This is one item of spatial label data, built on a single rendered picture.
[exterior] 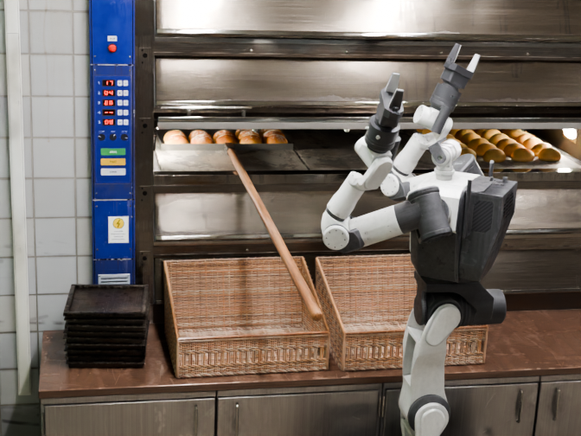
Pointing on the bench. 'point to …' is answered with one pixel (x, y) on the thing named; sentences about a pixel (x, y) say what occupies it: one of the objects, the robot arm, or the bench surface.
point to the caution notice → (118, 229)
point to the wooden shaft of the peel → (277, 240)
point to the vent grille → (113, 278)
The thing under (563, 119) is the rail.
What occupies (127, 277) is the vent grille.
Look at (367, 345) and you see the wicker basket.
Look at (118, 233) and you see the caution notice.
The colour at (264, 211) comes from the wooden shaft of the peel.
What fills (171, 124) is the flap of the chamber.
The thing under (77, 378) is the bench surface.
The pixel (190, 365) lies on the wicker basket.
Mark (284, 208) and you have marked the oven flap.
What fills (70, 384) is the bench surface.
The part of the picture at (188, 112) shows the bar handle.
